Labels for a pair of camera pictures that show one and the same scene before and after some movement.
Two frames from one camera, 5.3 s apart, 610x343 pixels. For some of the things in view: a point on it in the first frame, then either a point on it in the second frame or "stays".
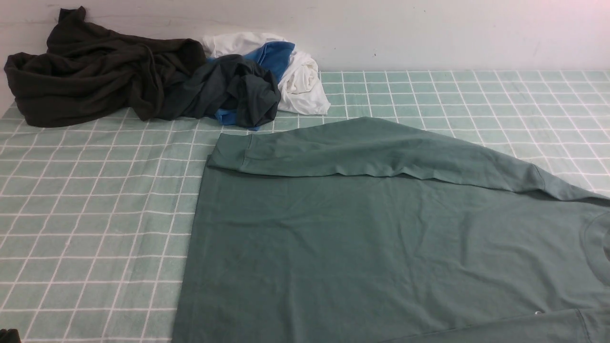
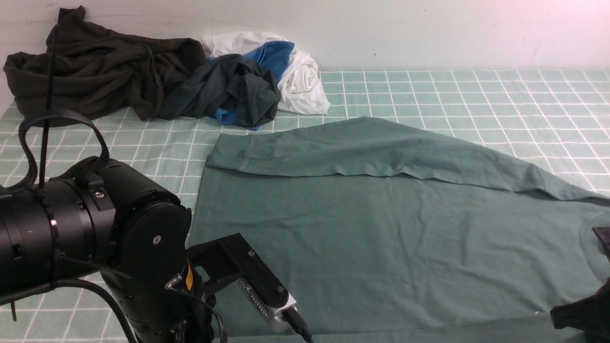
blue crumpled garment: [274, 55] stays
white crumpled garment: [301, 91] stays
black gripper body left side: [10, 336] -> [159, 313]
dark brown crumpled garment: [89, 73] stays
